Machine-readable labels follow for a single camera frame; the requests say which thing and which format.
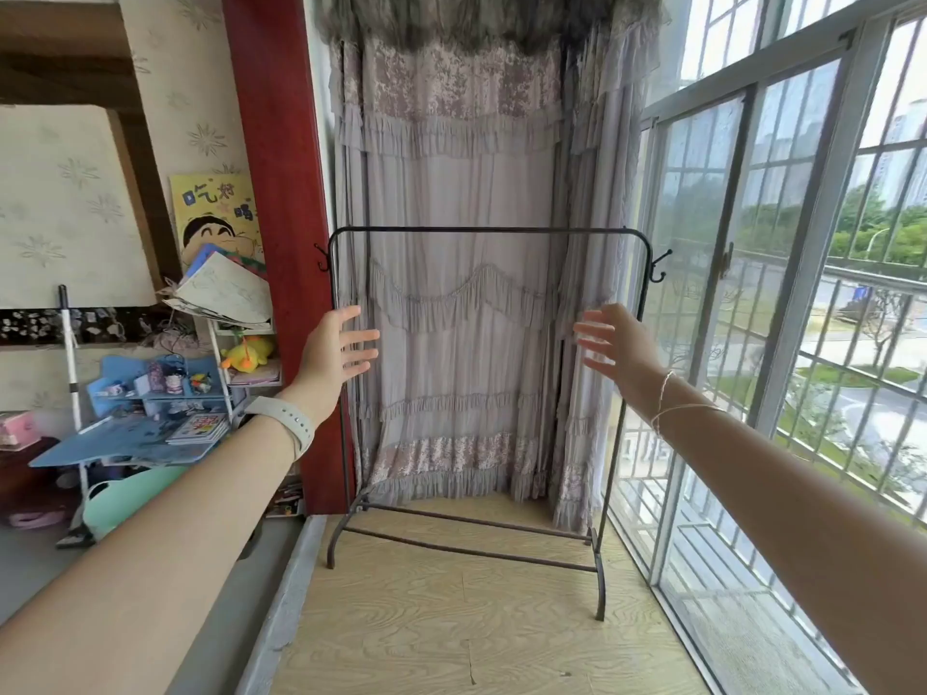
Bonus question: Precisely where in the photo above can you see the person's left hand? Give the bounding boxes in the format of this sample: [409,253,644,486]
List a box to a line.
[282,305,381,429]

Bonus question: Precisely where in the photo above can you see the person's right hand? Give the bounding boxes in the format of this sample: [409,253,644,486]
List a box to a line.
[572,304,672,407]

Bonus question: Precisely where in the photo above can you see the person's left forearm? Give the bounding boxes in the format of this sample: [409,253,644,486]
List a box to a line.
[0,418,299,695]

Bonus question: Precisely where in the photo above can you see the person's right forearm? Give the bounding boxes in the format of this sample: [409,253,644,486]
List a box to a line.
[649,379,927,695]

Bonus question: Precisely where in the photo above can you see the white wrist watch band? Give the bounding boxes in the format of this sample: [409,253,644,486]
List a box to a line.
[242,395,317,463]

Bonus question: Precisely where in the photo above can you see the yellow plush toy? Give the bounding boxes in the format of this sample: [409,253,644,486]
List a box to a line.
[219,334,278,375]

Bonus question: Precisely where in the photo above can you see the pile of loose papers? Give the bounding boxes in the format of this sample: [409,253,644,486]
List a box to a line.
[158,243,276,334]

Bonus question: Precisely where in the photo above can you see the white metal shelf rack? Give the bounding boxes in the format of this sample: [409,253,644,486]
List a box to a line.
[205,317,285,429]

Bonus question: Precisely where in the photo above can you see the black metal clothes rack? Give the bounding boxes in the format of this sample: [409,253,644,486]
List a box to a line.
[314,224,674,622]

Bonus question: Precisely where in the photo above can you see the red wooden pillar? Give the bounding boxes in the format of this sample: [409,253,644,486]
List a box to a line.
[220,0,357,516]

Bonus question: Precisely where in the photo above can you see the magazines on floor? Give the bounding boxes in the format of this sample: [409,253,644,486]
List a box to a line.
[264,483,307,519]

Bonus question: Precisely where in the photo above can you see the yellow cartoon poster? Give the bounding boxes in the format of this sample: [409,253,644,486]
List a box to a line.
[169,171,266,273]

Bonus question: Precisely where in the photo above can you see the colourful picture book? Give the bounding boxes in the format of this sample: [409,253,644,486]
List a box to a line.
[164,411,231,447]

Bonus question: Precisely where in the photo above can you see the grey ruffled lace curtain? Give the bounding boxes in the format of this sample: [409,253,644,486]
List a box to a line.
[317,0,666,533]

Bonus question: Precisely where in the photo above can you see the grey framed sliding window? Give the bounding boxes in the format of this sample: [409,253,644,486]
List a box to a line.
[600,0,927,695]

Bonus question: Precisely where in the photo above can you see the blue study desk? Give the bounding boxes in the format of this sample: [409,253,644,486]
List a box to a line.
[29,353,234,471]

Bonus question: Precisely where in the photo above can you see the mint green chair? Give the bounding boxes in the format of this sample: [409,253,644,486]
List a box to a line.
[81,463,192,542]

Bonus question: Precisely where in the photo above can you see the pink box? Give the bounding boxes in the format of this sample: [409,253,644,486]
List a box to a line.
[0,410,42,451]

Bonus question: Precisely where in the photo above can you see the pink slipper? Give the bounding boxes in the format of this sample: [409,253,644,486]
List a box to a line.
[6,507,71,531]

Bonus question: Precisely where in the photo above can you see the thin silver bracelet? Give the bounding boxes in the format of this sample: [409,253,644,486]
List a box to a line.
[649,369,727,438]

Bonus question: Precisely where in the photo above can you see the white mop handle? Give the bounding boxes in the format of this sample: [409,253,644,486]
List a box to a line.
[57,284,85,436]

